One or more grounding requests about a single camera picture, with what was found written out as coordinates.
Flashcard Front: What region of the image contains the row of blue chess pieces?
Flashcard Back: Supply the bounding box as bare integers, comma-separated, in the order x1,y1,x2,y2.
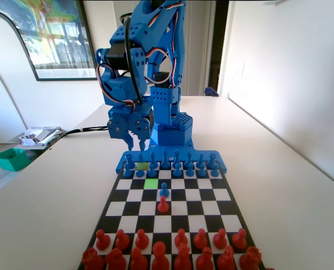
115,140,229,174

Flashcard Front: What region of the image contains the black and white chessboard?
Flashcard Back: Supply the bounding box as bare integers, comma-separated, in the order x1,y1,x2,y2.
78,161,266,270

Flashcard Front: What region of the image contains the red chess pawn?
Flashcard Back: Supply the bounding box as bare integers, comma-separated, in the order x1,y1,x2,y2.
115,229,131,251
213,227,228,250
193,228,208,250
157,195,169,213
231,227,248,250
135,228,150,250
95,229,111,250
174,228,189,250

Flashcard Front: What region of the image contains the black camera cable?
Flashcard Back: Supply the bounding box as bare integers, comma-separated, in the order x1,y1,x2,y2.
121,12,144,105

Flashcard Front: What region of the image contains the red chess knight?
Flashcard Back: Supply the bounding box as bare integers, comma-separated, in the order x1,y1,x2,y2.
216,245,237,270
104,247,127,270

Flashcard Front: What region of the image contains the stack of papers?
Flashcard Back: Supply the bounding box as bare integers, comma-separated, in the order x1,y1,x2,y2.
19,127,63,147

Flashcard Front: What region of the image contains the red chess rook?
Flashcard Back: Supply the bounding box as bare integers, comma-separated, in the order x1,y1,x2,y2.
81,246,105,270
239,245,262,270

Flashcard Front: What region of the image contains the blue chess queen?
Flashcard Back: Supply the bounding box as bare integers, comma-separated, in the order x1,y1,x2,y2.
172,148,182,167

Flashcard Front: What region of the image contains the white arched panel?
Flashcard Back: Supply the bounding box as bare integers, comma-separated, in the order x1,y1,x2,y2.
0,11,28,144

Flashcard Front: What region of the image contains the red chess king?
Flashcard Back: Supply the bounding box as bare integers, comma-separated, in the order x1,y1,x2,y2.
151,241,170,270

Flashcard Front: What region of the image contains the blue chess king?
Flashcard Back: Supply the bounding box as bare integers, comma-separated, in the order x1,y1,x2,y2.
160,146,170,169

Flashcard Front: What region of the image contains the red chess queen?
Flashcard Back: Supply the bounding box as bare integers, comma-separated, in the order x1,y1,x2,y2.
173,243,193,270

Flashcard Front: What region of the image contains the red chess bishop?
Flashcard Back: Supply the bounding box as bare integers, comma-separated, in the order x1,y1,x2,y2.
195,246,215,270
130,246,150,270

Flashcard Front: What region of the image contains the green plastic bin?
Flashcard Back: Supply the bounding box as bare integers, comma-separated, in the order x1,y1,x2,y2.
0,148,32,172

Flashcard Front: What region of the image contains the dark framed wall poster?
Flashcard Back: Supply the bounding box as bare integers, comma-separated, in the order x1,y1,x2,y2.
0,0,101,82

